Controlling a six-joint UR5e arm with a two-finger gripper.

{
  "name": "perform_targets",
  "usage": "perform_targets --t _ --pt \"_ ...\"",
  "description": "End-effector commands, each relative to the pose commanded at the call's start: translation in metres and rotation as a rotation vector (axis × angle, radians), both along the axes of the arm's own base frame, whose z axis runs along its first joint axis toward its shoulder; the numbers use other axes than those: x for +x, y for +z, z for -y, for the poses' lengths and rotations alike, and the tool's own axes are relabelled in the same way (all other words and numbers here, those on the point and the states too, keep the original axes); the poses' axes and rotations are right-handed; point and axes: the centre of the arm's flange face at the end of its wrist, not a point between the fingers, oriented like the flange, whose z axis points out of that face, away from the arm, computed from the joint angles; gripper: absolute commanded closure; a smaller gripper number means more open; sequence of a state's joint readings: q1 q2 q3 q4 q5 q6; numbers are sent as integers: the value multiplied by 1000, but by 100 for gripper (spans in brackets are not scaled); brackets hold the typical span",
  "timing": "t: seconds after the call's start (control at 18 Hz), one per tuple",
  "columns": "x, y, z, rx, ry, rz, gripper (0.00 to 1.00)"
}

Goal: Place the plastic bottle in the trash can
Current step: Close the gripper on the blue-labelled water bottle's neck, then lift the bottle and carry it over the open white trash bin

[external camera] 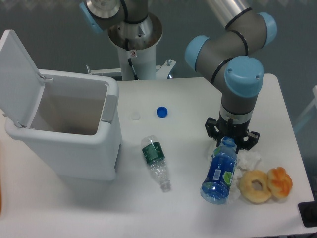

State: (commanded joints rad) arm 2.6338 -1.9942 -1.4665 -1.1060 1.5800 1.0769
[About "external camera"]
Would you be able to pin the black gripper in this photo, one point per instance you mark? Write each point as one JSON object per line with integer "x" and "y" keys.
{"x": 244, "y": 139}

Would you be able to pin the blue plastic bottle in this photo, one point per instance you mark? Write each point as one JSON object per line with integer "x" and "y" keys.
{"x": 215, "y": 188}

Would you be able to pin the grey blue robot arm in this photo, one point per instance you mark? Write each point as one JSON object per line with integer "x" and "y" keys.
{"x": 225, "y": 62}

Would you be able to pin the blue bottle cap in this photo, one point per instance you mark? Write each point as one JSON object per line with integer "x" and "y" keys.
{"x": 162, "y": 112}

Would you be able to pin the clear green label bottle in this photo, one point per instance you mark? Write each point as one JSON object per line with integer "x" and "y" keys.
{"x": 155, "y": 160}

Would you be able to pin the white bottle cap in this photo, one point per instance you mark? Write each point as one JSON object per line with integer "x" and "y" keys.
{"x": 135, "y": 116}

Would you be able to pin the white trash can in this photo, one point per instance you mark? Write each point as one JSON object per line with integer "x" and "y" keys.
{"x": 69, "y": 120}

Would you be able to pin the crumpled white tissue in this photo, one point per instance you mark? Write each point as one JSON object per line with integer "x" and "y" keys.
{"x": 246, "y": 161}

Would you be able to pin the orange glazed bread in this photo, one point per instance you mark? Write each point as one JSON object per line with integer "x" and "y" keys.
{"x": 279, "y": 182}

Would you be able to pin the black device at edge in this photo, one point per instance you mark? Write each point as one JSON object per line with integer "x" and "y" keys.
{"x": 308, "y": 212}

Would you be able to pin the plain ring donut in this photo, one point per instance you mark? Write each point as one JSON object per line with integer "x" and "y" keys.
{"x": 253, "y": 186}

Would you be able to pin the white frame at right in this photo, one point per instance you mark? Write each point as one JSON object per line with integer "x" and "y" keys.
{"x": 309, "y": 112}

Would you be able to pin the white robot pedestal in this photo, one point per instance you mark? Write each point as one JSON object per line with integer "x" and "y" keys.
{"x": 136, "y": 46}

